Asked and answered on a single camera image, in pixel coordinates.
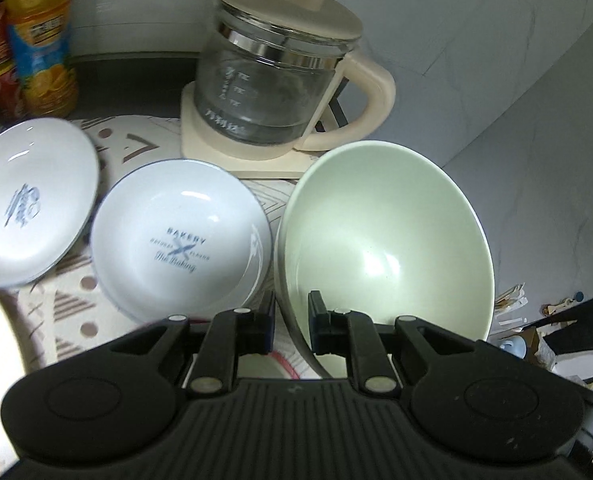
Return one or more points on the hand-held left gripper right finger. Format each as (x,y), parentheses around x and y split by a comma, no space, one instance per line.
(313,322)

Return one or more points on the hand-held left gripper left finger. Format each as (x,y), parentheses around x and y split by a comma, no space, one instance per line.
(268,322)

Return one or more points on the pale green bowl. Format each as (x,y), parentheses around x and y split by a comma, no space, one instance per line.
(386,240)

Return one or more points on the white bakery print plate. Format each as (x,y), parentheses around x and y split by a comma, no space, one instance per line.
(176,220)

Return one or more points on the white plate with blue print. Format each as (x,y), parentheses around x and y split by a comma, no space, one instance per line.
(36,185)

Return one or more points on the cream kettle base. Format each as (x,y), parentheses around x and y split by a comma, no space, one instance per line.
(201,142)

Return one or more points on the white paper scraps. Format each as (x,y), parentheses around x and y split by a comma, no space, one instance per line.
(511,307)

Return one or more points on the patterned table cloth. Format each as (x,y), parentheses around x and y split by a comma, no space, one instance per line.
(126,142)

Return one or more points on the dark cloth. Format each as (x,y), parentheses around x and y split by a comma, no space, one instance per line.
(584,325)

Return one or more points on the orange juice bottle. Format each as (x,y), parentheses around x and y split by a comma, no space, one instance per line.
(39,45)

